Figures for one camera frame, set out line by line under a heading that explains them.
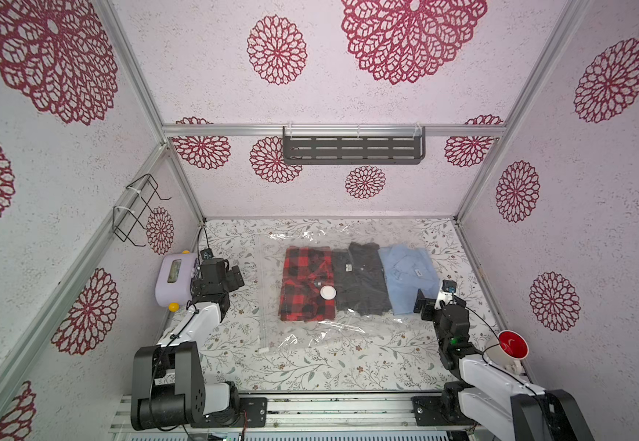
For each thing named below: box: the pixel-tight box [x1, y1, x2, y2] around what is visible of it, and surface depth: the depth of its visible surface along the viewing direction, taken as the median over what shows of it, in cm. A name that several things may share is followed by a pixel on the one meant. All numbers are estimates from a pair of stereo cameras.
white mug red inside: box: [484, 329, 530, 375], surface depth 81 cm
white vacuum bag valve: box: [319, 284, 337, 301], surface depth 94 cm
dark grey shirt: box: [332, 241, 393, 317], surface depth 100 cm
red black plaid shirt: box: [278, 246, 336, 322], surface depth 99 cm
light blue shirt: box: [377, 244, 440, 316], surface depth 103 cm
